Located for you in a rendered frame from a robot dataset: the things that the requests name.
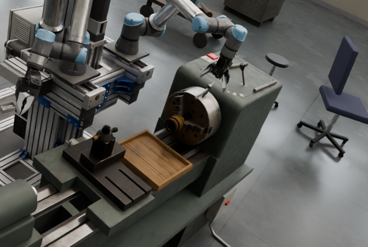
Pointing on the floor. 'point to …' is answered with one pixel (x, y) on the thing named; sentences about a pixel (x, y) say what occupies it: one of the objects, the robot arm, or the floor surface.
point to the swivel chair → (339, 96)
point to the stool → (277, 61)
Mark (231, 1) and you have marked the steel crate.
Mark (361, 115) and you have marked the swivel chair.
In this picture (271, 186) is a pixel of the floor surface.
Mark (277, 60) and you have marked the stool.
